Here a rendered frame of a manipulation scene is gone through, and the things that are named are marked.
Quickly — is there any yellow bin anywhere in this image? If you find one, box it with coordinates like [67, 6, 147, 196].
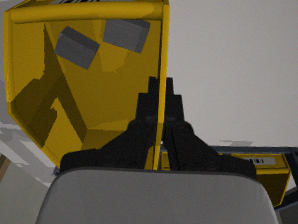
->
[3, 0, 170, 170]
[229, 154, 291, 207]
[159, 152, 170, 170]

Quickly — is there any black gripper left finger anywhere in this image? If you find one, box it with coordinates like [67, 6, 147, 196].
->
[59, 77, 159, 174]

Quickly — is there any grey block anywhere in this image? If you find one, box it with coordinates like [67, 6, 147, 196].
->
[103, 19, 150, 54]
[54, 26, 100, 70]

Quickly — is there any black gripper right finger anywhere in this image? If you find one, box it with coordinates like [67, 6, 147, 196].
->
[161, 77, 257, 180]

